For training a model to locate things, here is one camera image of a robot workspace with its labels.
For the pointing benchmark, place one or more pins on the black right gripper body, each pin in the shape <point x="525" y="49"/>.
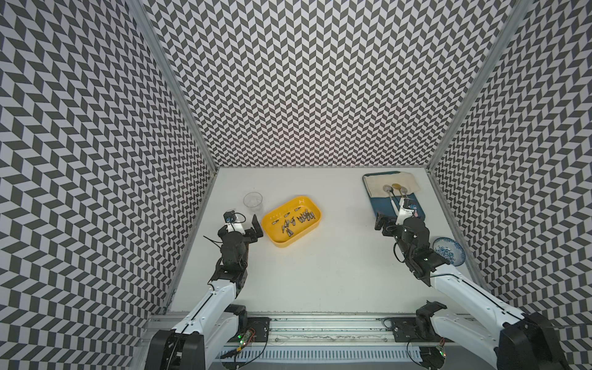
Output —
<point x="392" y="230"/>

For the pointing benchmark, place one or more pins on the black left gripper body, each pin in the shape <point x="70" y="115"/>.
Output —
<point x="248" y="237"/>

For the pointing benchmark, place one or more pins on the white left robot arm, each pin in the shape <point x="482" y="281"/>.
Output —
<point x="195" y="341"/>

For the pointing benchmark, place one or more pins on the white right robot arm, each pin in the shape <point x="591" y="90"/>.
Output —
<point x="503" y="336"/>

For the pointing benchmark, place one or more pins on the yellow plastic storage box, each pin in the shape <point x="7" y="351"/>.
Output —
<point x="295" y="206"/>

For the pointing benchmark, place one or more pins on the teal plastic tray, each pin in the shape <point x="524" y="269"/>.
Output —
<point x="384" y="206"/>

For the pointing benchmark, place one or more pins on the clear plastic cup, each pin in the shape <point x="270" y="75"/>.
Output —
<point x="254" y="203"/>

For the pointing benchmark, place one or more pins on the beige folded cloth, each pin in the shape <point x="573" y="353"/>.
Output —
<point x="374" y="183"/>

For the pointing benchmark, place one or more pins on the blue patterned bowl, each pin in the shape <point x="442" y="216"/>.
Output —
<point x="450" y="250"/>

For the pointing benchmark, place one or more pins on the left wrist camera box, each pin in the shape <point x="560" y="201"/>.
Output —
<point x="230" y="217"/>

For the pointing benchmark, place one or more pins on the white handled spoon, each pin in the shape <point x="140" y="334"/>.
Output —
<point x="389" y="190"/>

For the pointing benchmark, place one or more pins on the gold spoon green handle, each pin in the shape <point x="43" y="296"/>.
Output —
<point x="396" y="187"/>

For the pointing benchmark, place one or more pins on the aluminium corner post left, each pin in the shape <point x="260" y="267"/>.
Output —
<point x="138" y="11"/>

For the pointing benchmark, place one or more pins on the aluminium corner post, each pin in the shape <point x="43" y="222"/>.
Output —
<point x="138" y="11"/>
<point x="517" y="15"/>

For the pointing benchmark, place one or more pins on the aluminium corner post right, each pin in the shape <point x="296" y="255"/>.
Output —
<point x="517" y="15"/>

